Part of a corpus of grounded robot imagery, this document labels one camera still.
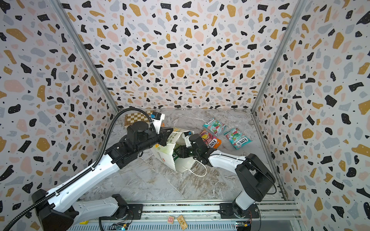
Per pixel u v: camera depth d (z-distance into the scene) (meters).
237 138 1.00
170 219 0.71
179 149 0.78
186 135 0.79
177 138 0.73
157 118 0.59
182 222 0.70
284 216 0.75
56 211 0.38
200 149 0.69
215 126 1.08
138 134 0.50
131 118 1.13
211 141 1.00
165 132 0.60
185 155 0.76
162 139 0.61
